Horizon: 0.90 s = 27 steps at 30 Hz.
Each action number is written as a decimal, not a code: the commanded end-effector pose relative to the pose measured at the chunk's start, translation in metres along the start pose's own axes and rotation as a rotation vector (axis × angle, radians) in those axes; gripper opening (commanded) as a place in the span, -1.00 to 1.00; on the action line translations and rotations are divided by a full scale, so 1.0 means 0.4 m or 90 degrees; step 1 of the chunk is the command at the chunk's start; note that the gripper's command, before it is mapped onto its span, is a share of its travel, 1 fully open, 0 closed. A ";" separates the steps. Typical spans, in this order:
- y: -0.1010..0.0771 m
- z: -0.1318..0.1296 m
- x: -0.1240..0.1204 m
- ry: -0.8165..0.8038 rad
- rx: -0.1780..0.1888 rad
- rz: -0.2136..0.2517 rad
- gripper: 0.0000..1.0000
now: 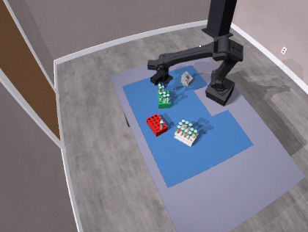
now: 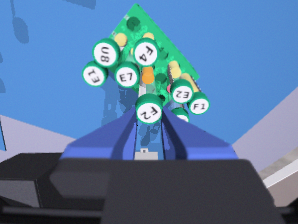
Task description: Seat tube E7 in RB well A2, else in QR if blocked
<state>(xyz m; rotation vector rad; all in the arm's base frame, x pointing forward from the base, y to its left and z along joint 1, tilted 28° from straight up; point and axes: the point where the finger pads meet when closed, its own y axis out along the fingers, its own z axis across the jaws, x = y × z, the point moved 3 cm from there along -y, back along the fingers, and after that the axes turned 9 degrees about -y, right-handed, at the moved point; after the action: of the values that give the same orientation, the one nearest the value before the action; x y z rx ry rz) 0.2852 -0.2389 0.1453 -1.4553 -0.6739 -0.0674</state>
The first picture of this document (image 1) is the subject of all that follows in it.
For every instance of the blue flat mat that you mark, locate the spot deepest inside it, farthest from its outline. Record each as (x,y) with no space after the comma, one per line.
(220,136)

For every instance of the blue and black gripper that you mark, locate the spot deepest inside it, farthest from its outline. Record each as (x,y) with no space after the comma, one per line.
(162,83)

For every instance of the green tube rack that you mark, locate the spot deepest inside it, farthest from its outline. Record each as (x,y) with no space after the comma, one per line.
(162,105)

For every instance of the red tube rack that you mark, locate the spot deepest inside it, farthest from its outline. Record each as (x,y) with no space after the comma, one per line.
(154,123)

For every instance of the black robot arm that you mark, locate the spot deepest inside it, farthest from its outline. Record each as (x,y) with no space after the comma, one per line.
(220,49)

